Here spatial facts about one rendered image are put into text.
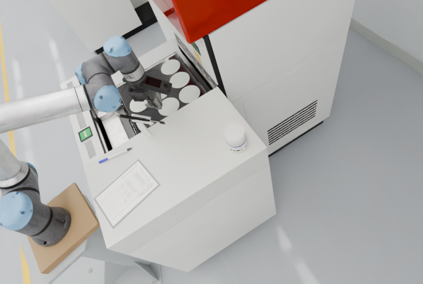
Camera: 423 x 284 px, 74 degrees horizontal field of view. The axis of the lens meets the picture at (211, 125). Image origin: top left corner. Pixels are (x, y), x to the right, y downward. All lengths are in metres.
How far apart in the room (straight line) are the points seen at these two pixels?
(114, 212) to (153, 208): 0.14
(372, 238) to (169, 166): 1.30
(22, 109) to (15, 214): 0.42
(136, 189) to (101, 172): 0.18
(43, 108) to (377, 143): 1.91
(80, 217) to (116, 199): 0.26
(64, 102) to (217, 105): 0.55
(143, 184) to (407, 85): 2.01
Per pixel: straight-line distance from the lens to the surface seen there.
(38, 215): 1.21
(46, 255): 1.33
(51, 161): 2.81
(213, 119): 1.08
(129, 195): 1.05
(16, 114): 0.88
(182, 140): 1.07
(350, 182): 2.00
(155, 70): 1.45
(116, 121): 1.37
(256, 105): 1.41
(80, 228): 1.27
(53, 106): 0.87
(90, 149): 1.26
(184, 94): 1.28
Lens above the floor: 1.84
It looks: 55 degrees down
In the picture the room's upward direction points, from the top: 24 degrees counter-clockwise
